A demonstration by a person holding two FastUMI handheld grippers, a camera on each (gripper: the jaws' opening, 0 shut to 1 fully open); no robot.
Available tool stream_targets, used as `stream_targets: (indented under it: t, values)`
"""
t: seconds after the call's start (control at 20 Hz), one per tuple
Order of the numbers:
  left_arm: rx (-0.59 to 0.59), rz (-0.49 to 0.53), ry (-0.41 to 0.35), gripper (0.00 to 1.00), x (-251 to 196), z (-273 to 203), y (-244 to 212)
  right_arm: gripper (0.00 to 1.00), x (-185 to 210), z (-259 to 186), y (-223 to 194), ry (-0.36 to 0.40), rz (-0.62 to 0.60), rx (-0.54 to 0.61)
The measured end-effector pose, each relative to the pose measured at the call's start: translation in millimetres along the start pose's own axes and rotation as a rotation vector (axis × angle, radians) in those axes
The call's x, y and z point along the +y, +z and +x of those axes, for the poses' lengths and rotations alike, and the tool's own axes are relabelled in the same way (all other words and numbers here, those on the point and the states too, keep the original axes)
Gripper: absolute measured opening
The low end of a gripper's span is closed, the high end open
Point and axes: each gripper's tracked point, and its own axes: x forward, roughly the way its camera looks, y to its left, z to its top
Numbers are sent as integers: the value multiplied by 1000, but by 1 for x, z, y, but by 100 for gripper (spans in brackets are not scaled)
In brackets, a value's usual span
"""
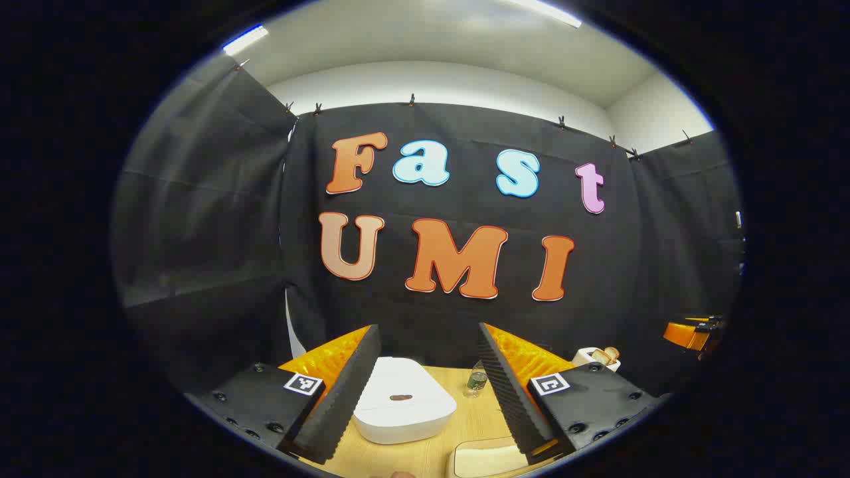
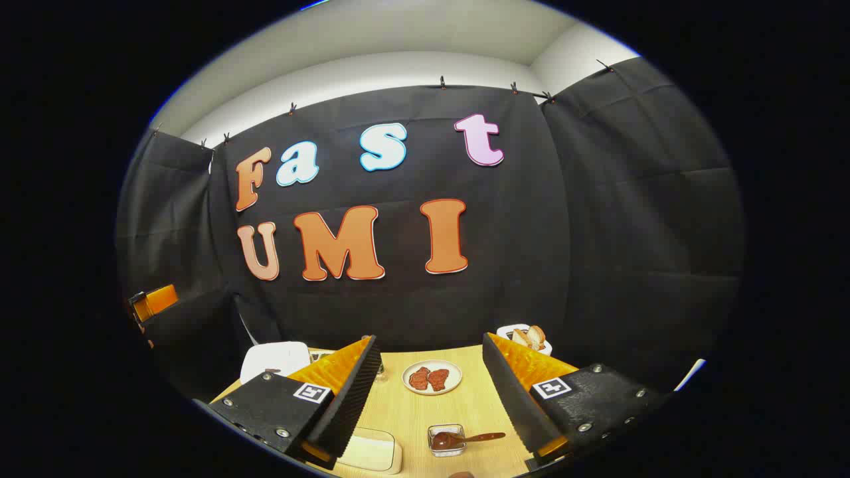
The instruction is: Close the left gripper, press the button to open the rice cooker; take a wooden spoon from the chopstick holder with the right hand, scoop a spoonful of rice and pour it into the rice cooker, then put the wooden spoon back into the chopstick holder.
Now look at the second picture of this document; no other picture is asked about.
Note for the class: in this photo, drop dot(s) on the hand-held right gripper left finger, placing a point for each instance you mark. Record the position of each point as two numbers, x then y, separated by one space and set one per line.
352 398

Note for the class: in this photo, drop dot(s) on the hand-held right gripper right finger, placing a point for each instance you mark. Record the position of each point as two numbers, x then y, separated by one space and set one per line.
514 405

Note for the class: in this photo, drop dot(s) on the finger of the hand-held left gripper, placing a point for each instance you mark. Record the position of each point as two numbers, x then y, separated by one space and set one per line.
161 300

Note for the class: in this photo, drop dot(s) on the brown wooden spoon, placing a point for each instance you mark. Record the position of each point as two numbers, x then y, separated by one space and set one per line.
475 437

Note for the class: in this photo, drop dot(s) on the clear plastic rice box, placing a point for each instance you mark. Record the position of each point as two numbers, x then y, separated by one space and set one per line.
368 451

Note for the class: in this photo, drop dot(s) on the white rice cooker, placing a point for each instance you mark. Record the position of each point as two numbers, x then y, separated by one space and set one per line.
272 358

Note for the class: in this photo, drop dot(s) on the clear plastic water bottle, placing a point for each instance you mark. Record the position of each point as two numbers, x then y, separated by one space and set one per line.
380 372

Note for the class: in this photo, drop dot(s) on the white round plate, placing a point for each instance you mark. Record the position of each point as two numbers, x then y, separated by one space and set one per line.
457 375

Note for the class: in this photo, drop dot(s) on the toasted bread slice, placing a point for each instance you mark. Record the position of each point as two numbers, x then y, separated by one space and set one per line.
536 334
521 337

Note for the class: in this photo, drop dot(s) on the white toaster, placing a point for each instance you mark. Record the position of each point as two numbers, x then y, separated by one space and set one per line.
505 330

